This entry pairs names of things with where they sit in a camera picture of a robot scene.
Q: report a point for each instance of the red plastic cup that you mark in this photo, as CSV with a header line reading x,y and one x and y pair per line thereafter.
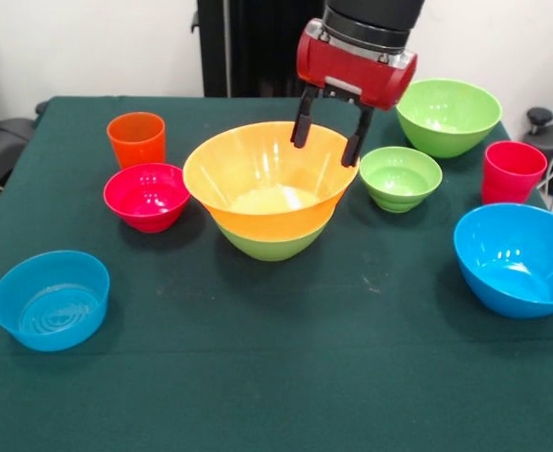
x,y
511,186

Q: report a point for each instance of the small green plastic bowl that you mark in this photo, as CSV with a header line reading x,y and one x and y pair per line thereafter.
x,y
398,198

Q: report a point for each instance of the black round knob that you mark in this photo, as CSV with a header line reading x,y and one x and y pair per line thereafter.
x,y
539,115

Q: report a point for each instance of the dark green table cloth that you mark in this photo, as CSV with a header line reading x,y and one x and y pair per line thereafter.
x,y
351,376

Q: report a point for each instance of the large green plastic bowl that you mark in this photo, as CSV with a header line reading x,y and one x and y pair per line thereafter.
x,y
450,139
271,249

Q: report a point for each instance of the large blue plastic bowl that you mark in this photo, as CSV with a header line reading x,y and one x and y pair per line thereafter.
x,y
492,292

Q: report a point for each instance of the small blue plastic bowl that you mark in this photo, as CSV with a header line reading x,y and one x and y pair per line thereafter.
x,y
50,334

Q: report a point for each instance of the small pink plastic bowl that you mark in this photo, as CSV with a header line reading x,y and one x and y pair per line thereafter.
x,y
146,216

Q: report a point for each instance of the black chair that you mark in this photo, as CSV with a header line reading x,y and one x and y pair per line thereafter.
x,y
3,141

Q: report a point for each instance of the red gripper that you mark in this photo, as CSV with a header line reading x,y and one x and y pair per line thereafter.
x,y
351,70

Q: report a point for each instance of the orange plastic cup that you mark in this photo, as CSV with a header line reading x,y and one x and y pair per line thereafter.
x,y
137,141

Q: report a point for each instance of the large orange plastic bowl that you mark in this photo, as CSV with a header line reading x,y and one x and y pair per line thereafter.
x,y
238,160

